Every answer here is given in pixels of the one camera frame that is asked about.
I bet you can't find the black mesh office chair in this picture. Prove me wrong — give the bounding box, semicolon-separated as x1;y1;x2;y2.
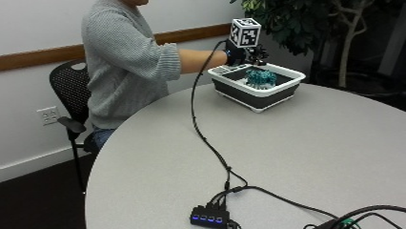
48;58;102;194

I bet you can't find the wooden wall rail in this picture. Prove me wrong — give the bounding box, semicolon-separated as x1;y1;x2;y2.
0;22;233;73

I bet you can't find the white marker cube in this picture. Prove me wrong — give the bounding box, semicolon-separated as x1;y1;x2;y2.
229;17;263;49

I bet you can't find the black hub cable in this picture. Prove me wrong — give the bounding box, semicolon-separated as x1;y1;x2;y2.
220;185;340;220

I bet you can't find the teal glass object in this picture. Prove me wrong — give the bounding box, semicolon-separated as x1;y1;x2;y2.
245;69;279;89

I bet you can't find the white wall outlet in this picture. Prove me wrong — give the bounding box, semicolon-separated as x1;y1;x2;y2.
36;106;63;126

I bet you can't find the white and black collapsible tub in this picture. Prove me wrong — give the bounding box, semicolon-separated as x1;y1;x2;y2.
207;62;308;114

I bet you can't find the black looped cable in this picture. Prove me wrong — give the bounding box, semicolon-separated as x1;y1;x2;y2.
303;204;406;229

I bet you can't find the black usb hub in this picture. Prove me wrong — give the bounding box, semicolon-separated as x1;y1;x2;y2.
190;205;231;229

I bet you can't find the the person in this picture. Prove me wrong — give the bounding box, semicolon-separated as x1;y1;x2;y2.
80;0;183;151

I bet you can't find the black glove cable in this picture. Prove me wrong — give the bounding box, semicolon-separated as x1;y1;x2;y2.
190;39;249;208

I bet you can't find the green indoor tree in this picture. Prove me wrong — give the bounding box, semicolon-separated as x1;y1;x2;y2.
231;0;406;89

